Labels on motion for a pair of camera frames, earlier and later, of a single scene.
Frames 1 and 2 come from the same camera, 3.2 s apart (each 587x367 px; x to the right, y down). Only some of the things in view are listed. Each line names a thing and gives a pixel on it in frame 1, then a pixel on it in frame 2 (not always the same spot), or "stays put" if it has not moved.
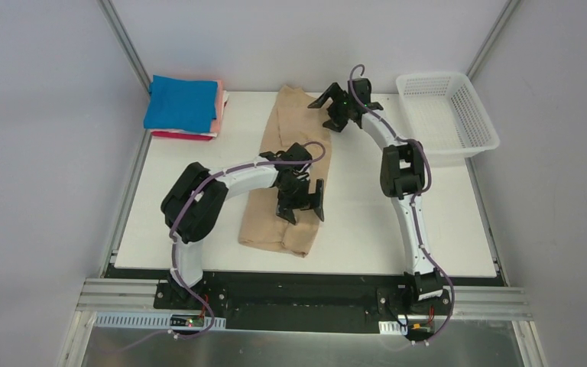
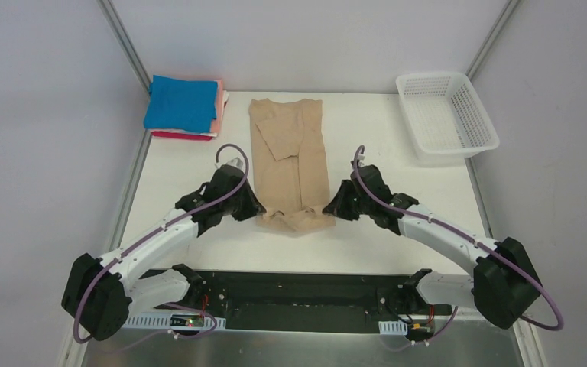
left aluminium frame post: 122,36 stays put
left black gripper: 299,196 to 242,203
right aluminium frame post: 510,7 stays put
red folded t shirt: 181,135 stays put
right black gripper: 334,108 to 347,202
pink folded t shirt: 215,122 stays put
